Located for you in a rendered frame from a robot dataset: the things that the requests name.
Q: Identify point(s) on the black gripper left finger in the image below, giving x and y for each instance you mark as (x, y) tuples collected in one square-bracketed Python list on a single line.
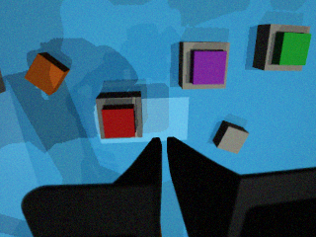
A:
[(130, 205)]

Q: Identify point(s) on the purple button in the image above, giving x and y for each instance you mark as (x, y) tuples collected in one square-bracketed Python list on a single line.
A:
[(203, 64)]

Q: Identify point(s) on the green button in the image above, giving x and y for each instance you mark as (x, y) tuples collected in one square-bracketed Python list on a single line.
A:
[(281, 47)]

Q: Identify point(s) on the red button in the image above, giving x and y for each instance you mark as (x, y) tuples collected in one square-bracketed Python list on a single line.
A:
[(120, 114)]

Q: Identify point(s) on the orange block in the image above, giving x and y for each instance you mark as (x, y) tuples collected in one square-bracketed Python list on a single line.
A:
[(47, 73)]

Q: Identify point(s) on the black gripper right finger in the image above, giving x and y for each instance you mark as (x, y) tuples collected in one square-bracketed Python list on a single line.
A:
[(213, 200)]

